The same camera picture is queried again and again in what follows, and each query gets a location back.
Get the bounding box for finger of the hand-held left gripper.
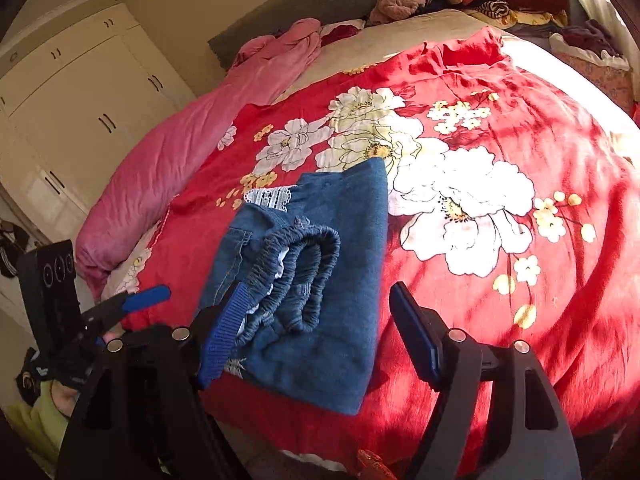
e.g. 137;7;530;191
82;285;172;322

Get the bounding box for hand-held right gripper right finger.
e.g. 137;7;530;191
389;281;583;480

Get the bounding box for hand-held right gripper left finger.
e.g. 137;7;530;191
55;281;251;480

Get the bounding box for blue denim pants lace trim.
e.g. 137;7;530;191
197;156;391;417

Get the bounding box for person's left forearm green sleeve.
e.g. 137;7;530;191
4;385;70;467

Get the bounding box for person's left hand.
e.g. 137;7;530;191
50;381;85;418

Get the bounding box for dark striped cloth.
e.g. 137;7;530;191
0;219;32;281

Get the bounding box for red floral blanket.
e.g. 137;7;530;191
122;26;640;477

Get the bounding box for dark item with yellow mark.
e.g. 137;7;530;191
14;347;43;407

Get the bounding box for pink quilt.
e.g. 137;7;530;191
75;17;323;287

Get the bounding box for brown textured item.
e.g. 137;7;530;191
356;449;397;480

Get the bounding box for cream wardrobe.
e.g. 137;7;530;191
0;0;198;261

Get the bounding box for dark red cloth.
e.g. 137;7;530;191
320;20;367;48

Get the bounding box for floral laundry basket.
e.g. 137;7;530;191
549;32;637;113

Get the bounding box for pink fluffy garment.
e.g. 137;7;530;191
367;0;432;27

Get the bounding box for grey bed headboard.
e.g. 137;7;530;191
207;0;437;68

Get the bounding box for purple clothes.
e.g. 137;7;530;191
561;19;622;58

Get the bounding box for cream curtain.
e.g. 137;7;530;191
547;0;640;111

